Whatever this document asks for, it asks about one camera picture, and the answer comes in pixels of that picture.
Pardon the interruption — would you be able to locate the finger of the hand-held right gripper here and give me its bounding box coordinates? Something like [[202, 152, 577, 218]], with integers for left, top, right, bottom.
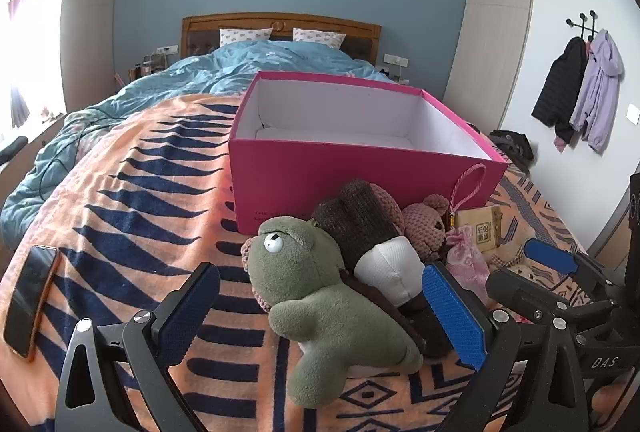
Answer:
[[524, 238, 623, 302], [487, 269, 618, 323]]

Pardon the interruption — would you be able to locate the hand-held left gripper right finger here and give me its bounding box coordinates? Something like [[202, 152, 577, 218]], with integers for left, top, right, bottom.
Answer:
[[421, 261, 593, 432]]

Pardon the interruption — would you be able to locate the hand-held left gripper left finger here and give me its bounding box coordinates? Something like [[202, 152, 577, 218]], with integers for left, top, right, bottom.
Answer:
[[54, 262, 223, 432]]

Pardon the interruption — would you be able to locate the pink brocade pouch with cord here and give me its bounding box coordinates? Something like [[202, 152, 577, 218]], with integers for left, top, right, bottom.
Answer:
[[444, 163, 493, 305]]

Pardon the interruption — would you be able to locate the beige tissue pack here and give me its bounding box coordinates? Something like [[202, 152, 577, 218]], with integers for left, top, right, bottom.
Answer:
[[455, 205, 503, 255]]

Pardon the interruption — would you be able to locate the pink crochet bear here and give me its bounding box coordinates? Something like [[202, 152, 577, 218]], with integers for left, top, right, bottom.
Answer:
[[241, 182, 447, 313]]

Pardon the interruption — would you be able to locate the green dinosaur plush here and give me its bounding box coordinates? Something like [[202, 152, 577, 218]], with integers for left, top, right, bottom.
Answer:
[[248, 215, 425, 409]]

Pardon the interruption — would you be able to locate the pink cardboard box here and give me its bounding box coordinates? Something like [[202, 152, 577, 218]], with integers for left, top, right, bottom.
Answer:
[[228, 72, 509, 234]]

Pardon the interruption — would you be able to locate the orange patterned blanket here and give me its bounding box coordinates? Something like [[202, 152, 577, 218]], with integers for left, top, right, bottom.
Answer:
[[0, 92, 601, 432]]

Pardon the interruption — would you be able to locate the phone in orange case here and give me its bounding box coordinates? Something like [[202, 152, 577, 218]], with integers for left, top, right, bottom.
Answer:
[[2, 244, 62, 359]]

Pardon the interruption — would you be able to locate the black puffer jacket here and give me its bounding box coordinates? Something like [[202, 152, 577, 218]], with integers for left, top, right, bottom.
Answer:
[[531, 36, 591, 140]]

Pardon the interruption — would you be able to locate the lilac hoodie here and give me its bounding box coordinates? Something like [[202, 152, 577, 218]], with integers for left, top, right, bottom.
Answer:
[[569, 29, 625, 156]]

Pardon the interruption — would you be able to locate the beige wardrobe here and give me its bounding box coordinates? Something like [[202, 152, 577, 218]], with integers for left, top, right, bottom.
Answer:
[[445, 0, 536, 133]]

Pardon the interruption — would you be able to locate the blue floral duvet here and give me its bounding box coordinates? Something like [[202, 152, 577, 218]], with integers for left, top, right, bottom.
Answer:
[[0, 39, 401, 258]]

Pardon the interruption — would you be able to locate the dark padded object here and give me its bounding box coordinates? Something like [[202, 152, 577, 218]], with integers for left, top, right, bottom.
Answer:
[[0, 136, 29, 163]]

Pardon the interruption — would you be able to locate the cluttered bedside table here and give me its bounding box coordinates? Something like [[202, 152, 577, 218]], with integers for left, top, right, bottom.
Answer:
[[127, 53, 166, 83]]

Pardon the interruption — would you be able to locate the white patterned pillow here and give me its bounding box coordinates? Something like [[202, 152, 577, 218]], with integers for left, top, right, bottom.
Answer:
[[292, 28, 347, 49], [218, 28, 273, 47]]

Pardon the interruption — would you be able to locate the wooden headboard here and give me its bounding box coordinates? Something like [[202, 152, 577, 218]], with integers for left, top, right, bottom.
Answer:
[[181, 14, 382, 63]]

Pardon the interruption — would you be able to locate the window curtain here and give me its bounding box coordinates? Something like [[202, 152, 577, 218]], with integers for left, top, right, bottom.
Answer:
[[7, 0, 38, 130]]

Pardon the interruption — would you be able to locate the black wall coat rack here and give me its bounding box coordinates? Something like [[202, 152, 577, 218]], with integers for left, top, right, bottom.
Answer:
[[566, 9, 599, 40]]

